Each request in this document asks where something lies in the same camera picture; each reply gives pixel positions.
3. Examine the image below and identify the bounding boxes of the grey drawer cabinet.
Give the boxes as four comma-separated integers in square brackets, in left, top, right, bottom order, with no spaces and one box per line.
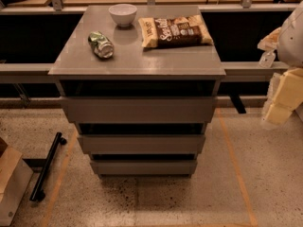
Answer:
[47,5,227,179]

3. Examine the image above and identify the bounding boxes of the cardboard box on floor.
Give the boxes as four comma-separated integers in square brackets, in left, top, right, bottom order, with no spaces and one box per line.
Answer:
[0,138,33,227]

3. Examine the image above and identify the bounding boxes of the grey top drawer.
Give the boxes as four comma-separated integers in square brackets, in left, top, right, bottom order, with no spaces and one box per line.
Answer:
[61,97,214,124]

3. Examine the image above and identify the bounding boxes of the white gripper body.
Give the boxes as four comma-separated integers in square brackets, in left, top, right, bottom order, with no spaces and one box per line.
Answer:
[268,67,303,111]

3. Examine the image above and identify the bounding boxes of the grey bottom drawer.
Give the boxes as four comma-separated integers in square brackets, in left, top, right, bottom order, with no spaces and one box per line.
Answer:
[90,160,197,175]

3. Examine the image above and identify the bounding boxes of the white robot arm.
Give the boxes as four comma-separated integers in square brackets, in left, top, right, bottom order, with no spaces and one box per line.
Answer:
[258,2,303,130]

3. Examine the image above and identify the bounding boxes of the grey drawer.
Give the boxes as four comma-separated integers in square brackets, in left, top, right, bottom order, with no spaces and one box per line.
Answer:
[61,97,214,124]
[78,134,205,154]
[90,160,197,175]

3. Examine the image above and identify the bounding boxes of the grey middle drawer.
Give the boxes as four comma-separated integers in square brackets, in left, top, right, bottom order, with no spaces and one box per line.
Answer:
[78,134,205,154]

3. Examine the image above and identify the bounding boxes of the white bowl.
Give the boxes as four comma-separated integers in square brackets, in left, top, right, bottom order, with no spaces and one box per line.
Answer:
[109,4,137,26]

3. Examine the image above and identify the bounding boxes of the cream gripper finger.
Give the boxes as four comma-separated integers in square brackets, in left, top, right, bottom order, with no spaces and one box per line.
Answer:
[260,102,293,130]

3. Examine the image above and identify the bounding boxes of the crushed green soda can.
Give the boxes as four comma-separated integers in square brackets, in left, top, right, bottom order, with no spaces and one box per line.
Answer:
[88,31,114,59]

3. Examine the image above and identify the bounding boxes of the clear sanitizer pump bottle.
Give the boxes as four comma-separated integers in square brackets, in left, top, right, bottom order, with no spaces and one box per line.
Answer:
[258,50,276,68]

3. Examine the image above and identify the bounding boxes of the brown sea salt chip bag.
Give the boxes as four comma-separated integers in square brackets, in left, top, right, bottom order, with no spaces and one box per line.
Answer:
[138,15,213,48]

